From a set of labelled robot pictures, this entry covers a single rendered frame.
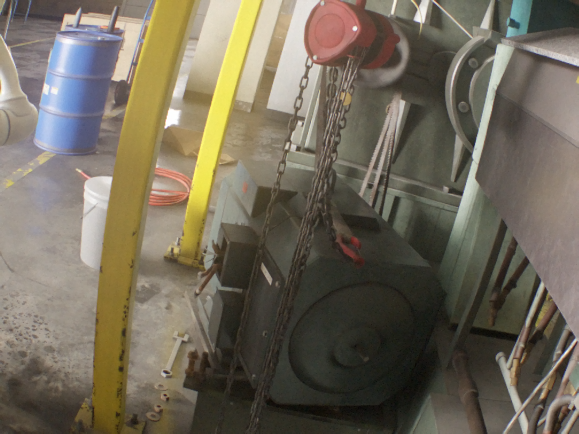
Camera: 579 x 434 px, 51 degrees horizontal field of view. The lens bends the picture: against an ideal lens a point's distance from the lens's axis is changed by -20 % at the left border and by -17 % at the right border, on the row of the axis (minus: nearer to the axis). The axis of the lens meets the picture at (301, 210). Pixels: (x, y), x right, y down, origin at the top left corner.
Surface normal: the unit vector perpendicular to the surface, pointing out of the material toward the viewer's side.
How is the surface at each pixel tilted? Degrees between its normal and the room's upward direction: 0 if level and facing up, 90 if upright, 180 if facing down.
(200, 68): 90
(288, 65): 90
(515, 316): 72
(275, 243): 45
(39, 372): 0
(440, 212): 90
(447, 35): 90
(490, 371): 0
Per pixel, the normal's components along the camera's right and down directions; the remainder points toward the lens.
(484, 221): 0.04, -0.01
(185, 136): 0.08, -0.81
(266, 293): -0.92, -0.14
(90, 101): 0.74, 0.37
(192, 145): 0.40, -0.29
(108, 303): -0.04, 0.29
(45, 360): 0.25, -0.93
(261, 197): 0.29, 0.36
